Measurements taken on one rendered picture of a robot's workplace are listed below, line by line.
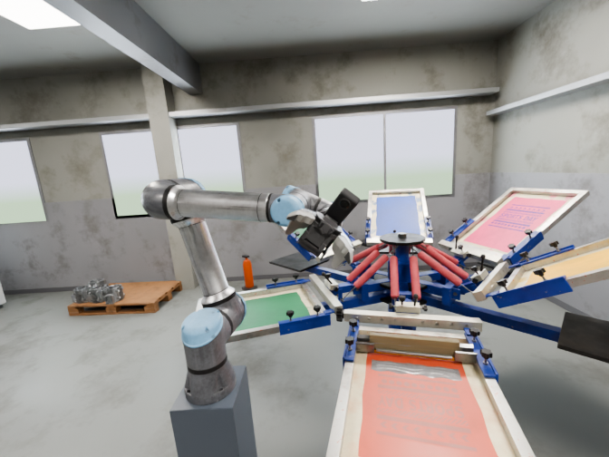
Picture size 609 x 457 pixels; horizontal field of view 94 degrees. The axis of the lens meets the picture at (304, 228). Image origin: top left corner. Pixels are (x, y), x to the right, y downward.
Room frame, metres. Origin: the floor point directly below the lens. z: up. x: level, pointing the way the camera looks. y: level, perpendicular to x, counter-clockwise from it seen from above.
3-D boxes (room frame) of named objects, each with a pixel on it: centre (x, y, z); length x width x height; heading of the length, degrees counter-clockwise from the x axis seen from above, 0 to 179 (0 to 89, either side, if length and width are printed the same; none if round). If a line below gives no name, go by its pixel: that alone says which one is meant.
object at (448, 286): (1.97, -0.69, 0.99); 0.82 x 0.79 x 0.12; 164
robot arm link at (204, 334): (0.78, 0.32, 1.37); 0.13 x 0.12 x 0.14; 168
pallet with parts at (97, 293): (4.24, 2.82, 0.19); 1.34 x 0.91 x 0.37; 89
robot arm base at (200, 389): (0.77, 0.32, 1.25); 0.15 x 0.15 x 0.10
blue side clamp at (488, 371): (1.11, -0.73, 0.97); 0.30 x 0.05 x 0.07; 164
